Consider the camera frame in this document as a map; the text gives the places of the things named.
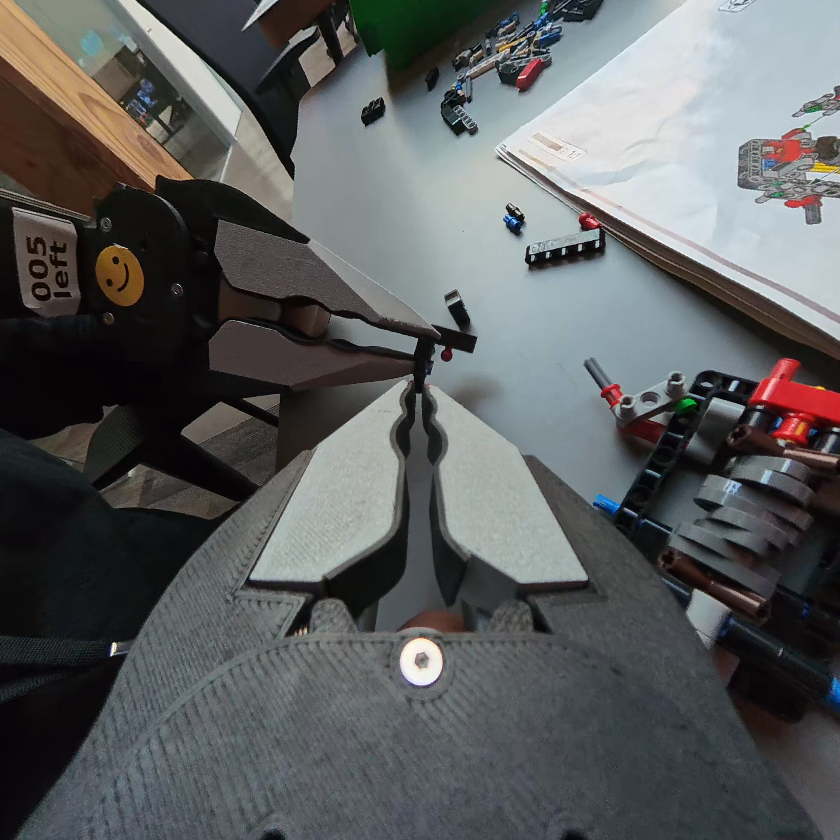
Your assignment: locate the green plastic bin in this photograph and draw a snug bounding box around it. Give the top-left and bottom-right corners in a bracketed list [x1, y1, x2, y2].
[348, 0, 500, 72]

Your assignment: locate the lego chassis assembly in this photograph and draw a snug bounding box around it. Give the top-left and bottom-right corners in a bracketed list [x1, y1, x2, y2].
[584, 357, 840, 723]

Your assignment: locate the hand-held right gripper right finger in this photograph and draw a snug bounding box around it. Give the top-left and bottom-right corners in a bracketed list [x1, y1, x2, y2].
[423, 384, 589, 621]

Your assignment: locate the wooden pillar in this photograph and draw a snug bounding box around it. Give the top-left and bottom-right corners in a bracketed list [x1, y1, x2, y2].
[0, 0, 198, 214]

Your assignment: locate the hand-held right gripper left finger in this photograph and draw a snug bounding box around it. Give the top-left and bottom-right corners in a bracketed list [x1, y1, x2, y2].
[248, 379, 413, 614]

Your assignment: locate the black office chair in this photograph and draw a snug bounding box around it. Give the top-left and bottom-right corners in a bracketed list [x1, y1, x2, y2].
[141, 0, 358, 178]

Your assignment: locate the black chair base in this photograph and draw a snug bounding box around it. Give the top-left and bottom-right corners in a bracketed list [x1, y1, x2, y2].
[85, 387, 283, 500]

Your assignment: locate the black pinned lego liftarm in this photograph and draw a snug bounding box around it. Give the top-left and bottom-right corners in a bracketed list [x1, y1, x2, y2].
[412, 326, 479, 395]

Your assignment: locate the pile of loose lego pieces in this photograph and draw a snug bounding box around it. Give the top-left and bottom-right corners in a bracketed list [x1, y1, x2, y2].
[423, 0, 605, 135]

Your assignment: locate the black lego beam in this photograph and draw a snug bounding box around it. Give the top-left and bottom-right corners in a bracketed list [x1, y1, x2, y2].
[525, 227, 607, 266]

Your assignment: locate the white instruction booklet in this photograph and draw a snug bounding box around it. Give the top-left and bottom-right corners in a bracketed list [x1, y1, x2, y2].
[495, 0, 840, 362]

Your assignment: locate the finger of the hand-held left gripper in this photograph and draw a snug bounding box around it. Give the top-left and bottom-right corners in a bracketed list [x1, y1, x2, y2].
[209, 315, 434, 392]
[213, 220, 439, 339]

